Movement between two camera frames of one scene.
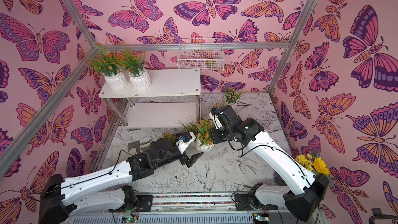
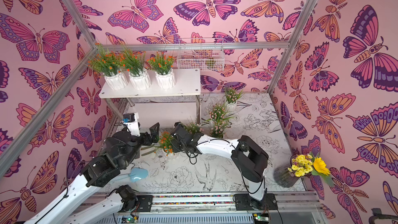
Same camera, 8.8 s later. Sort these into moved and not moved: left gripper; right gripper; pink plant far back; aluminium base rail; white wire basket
Moved: left gripper; right gripper
Not moved: white wire basket; aluminium base rail; pink plant far back
